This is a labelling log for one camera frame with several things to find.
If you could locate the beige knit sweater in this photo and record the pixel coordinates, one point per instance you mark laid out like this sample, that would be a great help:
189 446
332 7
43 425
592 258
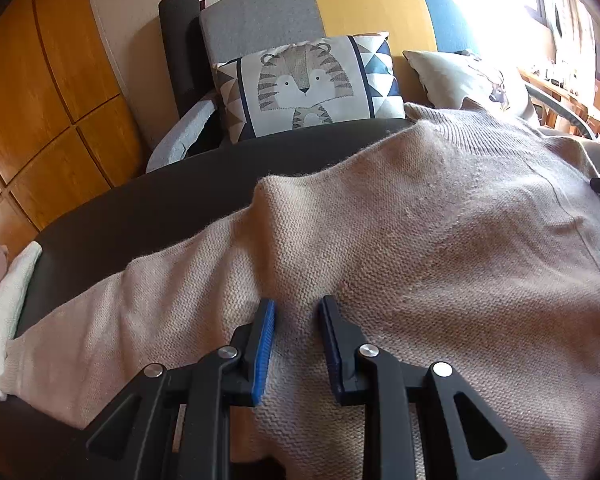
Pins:
430 220

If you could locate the tiger print cushion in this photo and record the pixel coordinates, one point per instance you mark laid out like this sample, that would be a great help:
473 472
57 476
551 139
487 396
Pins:
305 85

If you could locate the white folded cloth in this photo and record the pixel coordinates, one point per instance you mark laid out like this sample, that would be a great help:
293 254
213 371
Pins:
10 300

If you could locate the black rolled mat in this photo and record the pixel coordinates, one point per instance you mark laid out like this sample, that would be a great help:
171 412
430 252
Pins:
177 50

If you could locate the deer print cushion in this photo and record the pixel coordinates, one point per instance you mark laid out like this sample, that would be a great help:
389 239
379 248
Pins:
455 80

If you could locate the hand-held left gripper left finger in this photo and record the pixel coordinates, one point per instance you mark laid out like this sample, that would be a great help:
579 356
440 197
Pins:
262 350

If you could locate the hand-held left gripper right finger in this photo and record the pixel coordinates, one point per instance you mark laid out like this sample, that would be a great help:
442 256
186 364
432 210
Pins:
330 360

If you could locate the grey yellow blue sofa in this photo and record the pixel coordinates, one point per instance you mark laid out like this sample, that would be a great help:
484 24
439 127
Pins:
260 20

